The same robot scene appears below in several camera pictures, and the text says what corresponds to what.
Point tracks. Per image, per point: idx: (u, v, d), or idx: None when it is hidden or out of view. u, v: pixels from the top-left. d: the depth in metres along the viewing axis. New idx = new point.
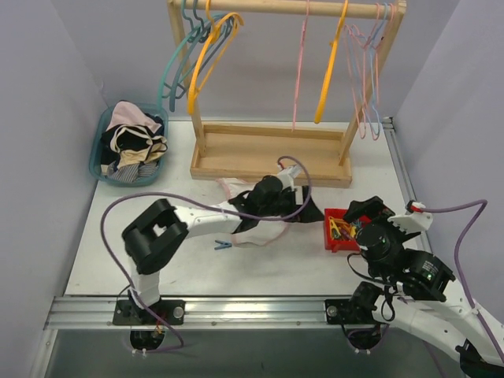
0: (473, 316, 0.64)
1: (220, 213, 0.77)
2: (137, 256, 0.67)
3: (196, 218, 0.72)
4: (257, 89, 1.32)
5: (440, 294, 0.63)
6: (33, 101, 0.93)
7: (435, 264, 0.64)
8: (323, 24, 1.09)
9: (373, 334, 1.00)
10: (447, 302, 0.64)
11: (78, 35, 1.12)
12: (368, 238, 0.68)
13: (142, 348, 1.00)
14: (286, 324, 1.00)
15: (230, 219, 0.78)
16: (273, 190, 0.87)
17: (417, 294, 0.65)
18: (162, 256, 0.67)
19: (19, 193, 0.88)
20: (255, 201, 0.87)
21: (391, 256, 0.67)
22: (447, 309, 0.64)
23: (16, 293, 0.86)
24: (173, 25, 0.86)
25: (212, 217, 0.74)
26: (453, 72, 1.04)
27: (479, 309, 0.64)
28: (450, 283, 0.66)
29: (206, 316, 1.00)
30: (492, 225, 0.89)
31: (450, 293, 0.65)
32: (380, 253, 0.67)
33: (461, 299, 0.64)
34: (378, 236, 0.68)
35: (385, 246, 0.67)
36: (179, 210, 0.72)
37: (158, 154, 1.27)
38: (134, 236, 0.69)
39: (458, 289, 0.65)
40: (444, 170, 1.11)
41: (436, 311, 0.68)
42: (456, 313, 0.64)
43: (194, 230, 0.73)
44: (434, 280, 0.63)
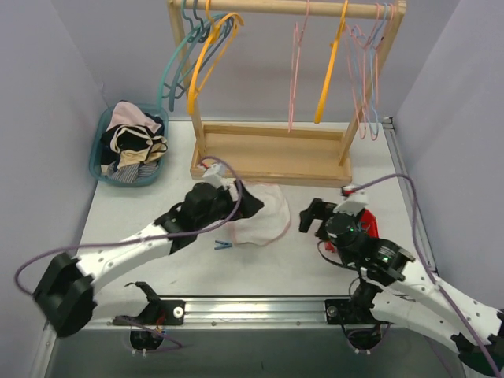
0: (436, 291, 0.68)
1: (140, 242, 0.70)
2: (53, 320, 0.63)
3: (105, 263, 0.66)
4: (257, 89, 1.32)
5: (399, 273, 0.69)
6: (33, 101, 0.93)
7: (394, 249, 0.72)
8: (322, 24, 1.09)
9: (373, 334, 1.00)
10: (407, 280, 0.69)
11: (78, 34, 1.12)
12: (337, 227, 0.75)
13: (142, 348, 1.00)
14: (286, 324, 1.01)
15: (154, 245, 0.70)
16: (206, 197, 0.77)
17: (379, 276, 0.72)
18: (72, 316, 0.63)
19: (20, 193, 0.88)
20: (188, 213, 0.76)
21: (357, 242, 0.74)
22: (410, 288, 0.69)
23: (16, 293, 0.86)
24: (173, 26, 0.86)
25: (127, 253, 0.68)
26: (453, 72, 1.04)
27: (442, 286, 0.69)
28: (409, 263, 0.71)
29: (206, 316, 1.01)
30: (492, 225, 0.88)
31: (410, 272, 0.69)
32: (346, 239, 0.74)
33: (421, 279, 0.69)
34: (344, 224, 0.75)
35: (352, 233, 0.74)
36: (83, 261, 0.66)
37: (158, 154, 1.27)
38: (43, 301, 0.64)
39: (418, 268, 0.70)
40: (444, 170, 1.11)
41: (406, 294, 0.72)
42: (419, 291, 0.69)
43: (117, 268, 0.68)
44: (390, 262, 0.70)
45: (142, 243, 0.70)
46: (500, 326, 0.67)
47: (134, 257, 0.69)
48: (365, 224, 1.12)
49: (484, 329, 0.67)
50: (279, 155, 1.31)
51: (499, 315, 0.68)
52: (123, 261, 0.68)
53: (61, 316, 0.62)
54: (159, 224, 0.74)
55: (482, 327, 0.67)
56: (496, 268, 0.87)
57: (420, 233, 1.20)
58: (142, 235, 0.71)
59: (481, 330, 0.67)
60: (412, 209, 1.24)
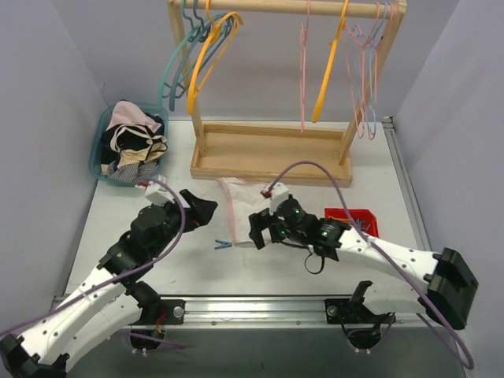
0: (369, 247, 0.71)
1: (83, 298, 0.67)
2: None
3: (50, 335, 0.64)
4: (257, 89, 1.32)
5: (336, 242, 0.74)
6: (34, 101, 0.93)
7: (335, 224, 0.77)
8: (322, 24, 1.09)
9: (373, 334, 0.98)
10: (345, 246, 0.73)
11: (79, 34, 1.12)
12: (286, 209, 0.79)
13: (142, 348, 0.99)
14: (286, 324, 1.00)
15: (100, 296, 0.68)
16: (154, 224, 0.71)
17: (324, 250, 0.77)
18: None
19: (20, 192, 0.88)
20: (138, 243, 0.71)
21: (304, 223, 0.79)
22: (349, 252, 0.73)
23: (16, 293, 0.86)
24: (173, 25, 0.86)
25: (72, 316, 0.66)
26: (453, 72, 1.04)
27: (374, 240, 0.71)
28: (346, 231, 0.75)
29: (205, 316, 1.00)
30: (491, 225, 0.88)
31: (347, 239, 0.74)
32: (294, 220, 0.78)
33: (357, 239, 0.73)
34: (290, 207, 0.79)
35: (298, 214, 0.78)
36: (27, 339, 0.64)
37: (158, 154, 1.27)
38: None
39: (353, 232, 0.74)
40: (444, 169, 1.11)
41: (353, 261, 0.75)
42: (357, 253, 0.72)
43: (71, 331, 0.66)
44: (329, 235, 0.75)
45: (86, 298, 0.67)
46: (436, 264, 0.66)
47: (82, 315, 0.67)
48: (365, 224, 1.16)
49: (419, 271, 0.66)
50: (279, 154, 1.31)
51: (435, 255, 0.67)
52: (71, 324, 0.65)
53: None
54: (104, 266, 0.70)
55: (418, 269, 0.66)
56: (496, 268, 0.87)
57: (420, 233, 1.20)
58: (83, 290, 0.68)
59: (416, 274, 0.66)
60: (412, 209, 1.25)
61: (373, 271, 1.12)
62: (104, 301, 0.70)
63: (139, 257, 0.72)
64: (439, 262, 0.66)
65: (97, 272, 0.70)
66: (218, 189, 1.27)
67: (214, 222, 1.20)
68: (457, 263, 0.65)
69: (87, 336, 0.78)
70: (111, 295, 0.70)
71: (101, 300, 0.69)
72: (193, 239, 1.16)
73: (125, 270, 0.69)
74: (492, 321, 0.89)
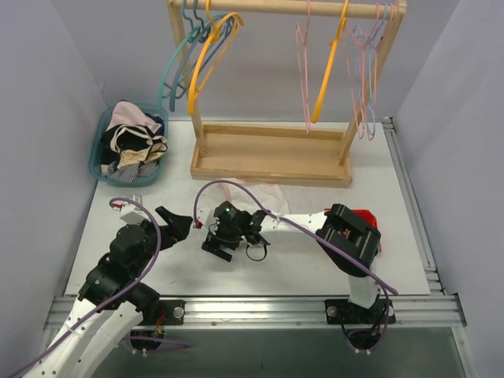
0: (279, 220, 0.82)
1: (72, 333, 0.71)
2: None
3: (50, 372, 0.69)
4: (256, 89, 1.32)
5: (257, 226, 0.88)
6: (34, 101, 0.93)
7: (257, 213, 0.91)
8: (322, 24, 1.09)
9: (372, 334, 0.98)
10: (264, 227, 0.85)
11: (79, 35, 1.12)
12: (218, 209, 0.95)
13: (142, 348, 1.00)
14: (285, 324, 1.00)
15: (87, 328, 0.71)
16: (135, 241, 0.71)
17: (257, 237, 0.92)
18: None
19: (20, 192, 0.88)
20: (119, 264, 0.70)
21: (235, 217, 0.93)
22: (269, 231, 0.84)
23: (16, 293, 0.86)
24: (173, 26, 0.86)
25: (65, 353, 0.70)
26: (453, 73, 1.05)
27: (283, 215, 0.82)
28: (268, 216, 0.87)
29: (205, 316, 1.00)
30: (491, 225, 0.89)
31: (268, 221, 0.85)
32: (227, 218, 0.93)
33: (273, 220, 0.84)
34: (222, 207, 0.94)
35: (228, 213, 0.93)
36: None
37: (158, 154, 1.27)
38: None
39: (269, 216, 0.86)
40: (443, 170, 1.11)
41: (281, 239, 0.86)
42: (272, 229, 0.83)
43: (69, 364, 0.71)
44: (253, 222, 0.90)
45: (74, 333, 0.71)
46: (326, 219, 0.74)
47: (75, 349, 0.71)
48: None
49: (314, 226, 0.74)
50: (279, 155, 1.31)
51: (326, 212, 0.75)
52: (66, 360, 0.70)
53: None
54: (85, 296, 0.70)
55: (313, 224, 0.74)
56: (496, 268, 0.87)
57: (420, 233, 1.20)
58: (70, 327, 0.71)
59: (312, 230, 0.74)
60: (411, 209, 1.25)
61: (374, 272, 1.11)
62: (94, 328, 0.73)
63: (122, 279, 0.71)
64: (330, 217, 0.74)
65: (79, 305, 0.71)
66: (218, 189, 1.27)
67: None
68: (341, 211, 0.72)
69: (90, 356, 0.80)
70: (99, 322, 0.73)
71: (90, 330, 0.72)
72: (194, 239, 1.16)
73: (106, 294, 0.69)
74: (492, 322, 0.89)
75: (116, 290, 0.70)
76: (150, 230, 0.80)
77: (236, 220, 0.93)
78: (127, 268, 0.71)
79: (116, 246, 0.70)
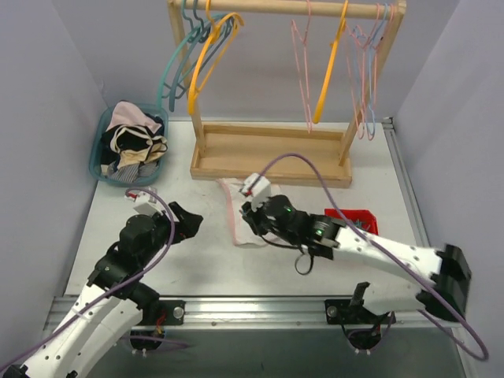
0: (368, 246, 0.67)
1: (79, 317, 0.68)
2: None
3: (54, 357, 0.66)
4: (256, 90, 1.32)
5: (333, 241, 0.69)
6: (35, 102, 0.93)
7: (327, 221, 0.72)
8: (323, 24, 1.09)
9: (373, 334, 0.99)
10: (341, 246, 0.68)
11: (79, 35, 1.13)
12: (274, 208, 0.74)
13: (141, 348, 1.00)
14: (286, 324, 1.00)
15: (94, 313, 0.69)
16: (143, 230, 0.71)
17: (321, 250, 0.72)
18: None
19: (20, 192, 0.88)
20: (128, 252, 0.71)
21: (295, 222, 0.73)
22: (347, 252, 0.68)
23: (16, 292, 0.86)
24: (174, 27, 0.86)
25: (72, 336, 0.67)
26: (453, 73, 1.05)
27: (374, 239, 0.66)
28: (343, 229, 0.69)
29: (205, 316, 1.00)
30: (491, 225, 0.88)
31: (346, 236, 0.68)
32: (285, 220, 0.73)
33: (355, 239, 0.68)
34: (280, 205, 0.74)
35: (290, 213, 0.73)
36: (31, 368, 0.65)
37: (158, 154, 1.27)
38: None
39: (350, 230, 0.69)
40: (443, 170, 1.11)
41: (349, 258, 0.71)
42: (355, 253, 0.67)
43: (74, 350, 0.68)
44: (322, 233, 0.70)
45: (82, 317, 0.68)
46: (440, 261, 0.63)
47: (80, 335, 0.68)
48: (365, 224, 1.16)
49: (426, 269, 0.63)
50: (279, 155, 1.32)
51: (436, 250, 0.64)
52: (72, 346, 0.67)
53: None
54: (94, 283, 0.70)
55: (423, 268, 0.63)
56: (495, 268, 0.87)
57: (420, 233, 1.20)
58: (78, 310, 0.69)
59: (422, 272, 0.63)
60: (411, 209, 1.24)
61: (375, 272, 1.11)
62: (100, 315, 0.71)
63: (131, 266, 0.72)
64: (443, 260, 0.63)
65: (87, 290, 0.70)
66: (219, 189, 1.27)
67: (214, 222, 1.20)
68: (461, 257, 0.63)
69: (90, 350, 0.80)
70: (107, 308, 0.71)
71: (97, 316, 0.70)
72: (193, 239, 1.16)
73: (116, 282, 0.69)
74: (492, 322, 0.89)
75: (125, 278, 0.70)
76: (160, 220, 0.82)
77: (296, 224, 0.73)
78: (136, 256, 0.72)
79: (125, 235, 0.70)
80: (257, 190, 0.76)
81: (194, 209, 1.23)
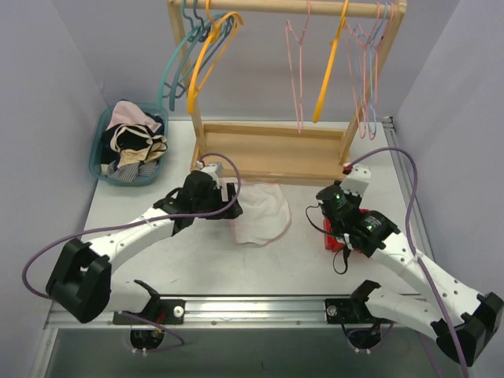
0: (414, 263, 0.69)
1: (146, 223, 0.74)
2: (69, 305, 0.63)
3: (118, 244, 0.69)
4: (256, 89, 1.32)
5: (379, 242, 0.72)
6: (34, 102, 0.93)
7: (379, 220, 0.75)
8: (323, 23, 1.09)
9: (373, 333, 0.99)
10: (387, 249, 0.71)
11: (79, 34, 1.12)
12: (326, 194, 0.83)
13: (142, 348, 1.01)
14: (286, 324, 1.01)
15: (159, 225, 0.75)
16: (205, 181, 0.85)
17: (361, 242, 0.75)
18: (95, 297, 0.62)
19: (20, 192, 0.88)
20: (188, 195, 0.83)
21: (344, 211, 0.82)
22: (389, 257, 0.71)
23: (16, 293, 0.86)
24: (173, 26, 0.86)
25: (136, 234, 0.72)
26: (453, 72, 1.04)
27: (421, 258, 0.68)
28: (393, 235, 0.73)
29: (205, 316, 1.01)
30: (491, 225, 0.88)
31: (394, 243, 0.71)
32: (334, 207, 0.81)
33: (403, 249, 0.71)
34: (331, 193, 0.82)
35: (339, 201, 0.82)
36: (95, 243, 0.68)
37: (158, 153, 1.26)
38: (59, 290, 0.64)
39: (401, 239, 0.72)
40: (443, 169, 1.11)
41: (386, 264, 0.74)
42: (398, 262, 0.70)
43: (130, 250, 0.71)
44: (373, 231, 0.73)
45: (147, 224, 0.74)
46: (478, 307, 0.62)
47: (142, 238, 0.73)
48: None
49: (458, 307, 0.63)
50: (279, 154, 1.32)
51: (479, 296, 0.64)
52: (135, 240, 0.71)
53: (79, 298, 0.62)
54: (158, 206, 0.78)
55: (457, 305, 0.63)
56: (494, 268, 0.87)
57: (420, 233, 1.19)
58: (146, 218, 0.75)
59: (454, 308, 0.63)
60: (411, 209, 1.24)
61: (374, 272, 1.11)
62: (156, 235, 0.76)
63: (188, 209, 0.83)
64: (479, 306, 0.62)
65: (151, 211, 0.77)
66: None
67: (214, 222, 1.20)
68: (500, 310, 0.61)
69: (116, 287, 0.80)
70: (159, 234, 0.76)
71: (157, 231, 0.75)
72: (193, 239, 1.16)
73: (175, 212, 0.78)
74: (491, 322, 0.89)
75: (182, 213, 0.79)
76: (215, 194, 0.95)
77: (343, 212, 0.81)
78: (192, 201, 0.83)
79: (190, 179, 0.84)
80: (353, 176, 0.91)
81: None
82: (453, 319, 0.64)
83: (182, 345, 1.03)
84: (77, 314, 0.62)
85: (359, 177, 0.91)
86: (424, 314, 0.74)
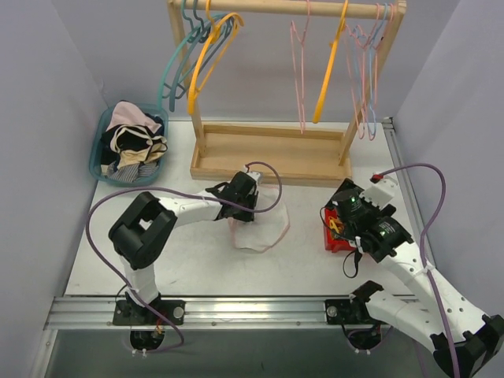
0: (424, 276, 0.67)
1: (202, 200, 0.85)
2: (129, 246, 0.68)
3: (180, 206, 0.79)
4: (256, 90, 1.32)
5: (391, 249, 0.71)
6: (34, 102, 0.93)
7: (394, 227, 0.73)
8: (324, 23, 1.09)
9: (373, 334, 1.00)
10: (398, 257, 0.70)
11: (78, 35, 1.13)
12: (342, 195, 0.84)
13: (142, 348, 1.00)
14: (286, 324, 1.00)
15: (210, 205, 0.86)
16: (250, 179, 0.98)
17: (371, 247, 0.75)
18: (156, 243, 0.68)
19: (19, 192, 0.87)
20: (234, 188, 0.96)
21: (358, 213, 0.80)
22: (398, 266, 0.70)
23: (16, 293, 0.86)
24: (173, 26, 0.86)
25: (194, 205, 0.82)
26: (453, 72, 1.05)
27: (431, 269, 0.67)
28: (405, 242, 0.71)
29: (205, 316, 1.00)
30: (491, 226, 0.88)
31: (405, 253, 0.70)
32: (348, 209, 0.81)
33: (413, 260, 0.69)
34: (347, 195, 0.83)
35: (353, 202, 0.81)
36: (164, 200, 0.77)
37: (158, 154, 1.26)
38: (123, 230, 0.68)
39: (413, 249, 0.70)
40: (442, 169, 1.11)
41: (394, 272, 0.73)
42: (406, 272, 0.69)
43: (184, 216, 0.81)
44: (386, 237, 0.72)
45: (203, 201, 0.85)
46: (482, 327, 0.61)
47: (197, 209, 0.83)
48: None
49: (461, 324, 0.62)
50: (279, 155, 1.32)
51: (484, 316, 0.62)
52: (193, 209, 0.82)
53: (142, 240, 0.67)
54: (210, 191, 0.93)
55: (461, 321, 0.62)
56: (494, 268, 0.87)
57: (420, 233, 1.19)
58: (202, 198, 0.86)
59: (457, 324, 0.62)
60: (412, 209, 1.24)
61: (375, 272, 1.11)
62: (204, 211, 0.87)
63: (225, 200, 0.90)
64: (483, 326, 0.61)
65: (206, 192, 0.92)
66: None
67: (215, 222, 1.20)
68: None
69: None
70: (205, 211, 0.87)
71: (208, 208, 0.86)
72: (193, 239, 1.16)
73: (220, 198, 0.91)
74: None
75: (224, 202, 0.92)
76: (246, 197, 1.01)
77: (357, 213, 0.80)
78: (235, 195, 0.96)
79: (239, 178, 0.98)
80: (380, 187, 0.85)
81: None
82: (454, 335, 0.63)
83: (180, 345, 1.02)
84: (135, 255, 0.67)
85: (384, 189, 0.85)
86: (424, 325, 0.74)
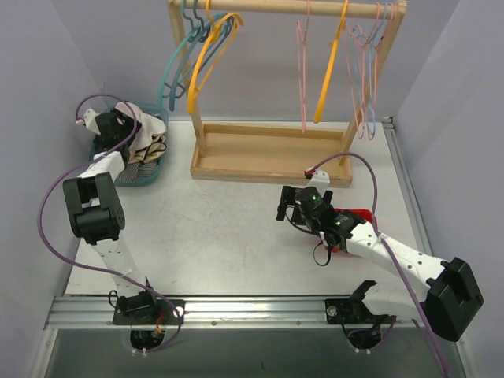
0: (378, 242, 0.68)
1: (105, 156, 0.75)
2: (101, 223, 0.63)
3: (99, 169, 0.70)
4: (255, 89, 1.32)
5: (347, 231, 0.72)
6: (35, 102, 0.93)
7: (349, 214, 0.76)
8: (323, 24, 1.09)
9: (372, 334, 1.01)
10: (354, 238, 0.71)
11: (79, 35, 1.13)
12: (303, 194, 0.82)
13: (142, 348, 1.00)
14: (286, 324, 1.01)
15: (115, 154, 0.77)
16: None
17: (335, 239, 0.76)
18: (117, 199, 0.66)
19: (20, 193, 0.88)
20: None
21: (320, 209, 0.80)
22: (358, 245, 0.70)
23: (16, 291, 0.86)
24: (173, 26, 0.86)
25: (105, 161, 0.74)
26: (454, 72, 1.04)
27: (383, 236, 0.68)
28: (360, 224, 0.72)
29: (206, 316, 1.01)
30: (491, 226, 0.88)
31: (359, 231, 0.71)
32: (309, 207, 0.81)
33: (368, 235, 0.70)
34: (309, 194, 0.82)
35: (314, 201, 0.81)
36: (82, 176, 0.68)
37: (158, 153, 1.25)
38: (83, 220, 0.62)
39: (367, 226, 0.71)
40: (444, 169, 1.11)
41: (361, 255, 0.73)
42: (365, 246, 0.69)
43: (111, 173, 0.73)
44: (342, 224, 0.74)
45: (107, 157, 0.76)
46: (442, 272, 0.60)
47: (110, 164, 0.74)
48: None
49: (424, 275, 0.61)
50: (279, 155, 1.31)
51: (443, 261, 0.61)
52: (109, 163, 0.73)
53: (105, 207, 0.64)
54: None
55: (421, 272, 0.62)
56: (495, 268, 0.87)
57: (420, 232, 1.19)
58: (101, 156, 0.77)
59: (420, 277, 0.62)
60: (411, 209, 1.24)
61: (375, 272, 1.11)
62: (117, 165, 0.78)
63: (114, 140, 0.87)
64: (446, 271, 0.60)
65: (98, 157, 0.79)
66: (219, 190, 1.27)
67: (215, 222, 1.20)
68: (465, 273, 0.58)
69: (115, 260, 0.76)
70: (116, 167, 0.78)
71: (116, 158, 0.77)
72: (194, 239, 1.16)
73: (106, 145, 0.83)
74: (494, 323, 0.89)
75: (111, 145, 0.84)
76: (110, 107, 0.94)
77: (320, 209, 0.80)
78: None
79: (102, 124, 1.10)
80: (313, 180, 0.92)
81: (195, 209, 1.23)
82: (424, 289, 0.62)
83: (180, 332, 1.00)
84: (116, 220, 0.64)
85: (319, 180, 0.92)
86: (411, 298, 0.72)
